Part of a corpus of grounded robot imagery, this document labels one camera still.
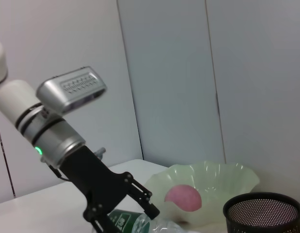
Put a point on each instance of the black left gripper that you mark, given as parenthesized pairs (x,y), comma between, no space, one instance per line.
(91,177)

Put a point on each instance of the clear water bottle green label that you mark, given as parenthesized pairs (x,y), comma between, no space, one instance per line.
(130,223)

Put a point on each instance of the pink peach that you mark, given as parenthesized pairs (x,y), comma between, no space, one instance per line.
(186,197)

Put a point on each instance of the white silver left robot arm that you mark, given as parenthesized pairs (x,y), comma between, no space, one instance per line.
(21,104)

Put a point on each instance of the pale green glass fruit plate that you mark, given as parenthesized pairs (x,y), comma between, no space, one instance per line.
(220,179)

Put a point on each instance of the black mesh pen holder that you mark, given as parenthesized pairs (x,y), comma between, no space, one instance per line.
(263,218)

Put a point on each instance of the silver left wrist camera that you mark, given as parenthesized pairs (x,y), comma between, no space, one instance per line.
(67,94)

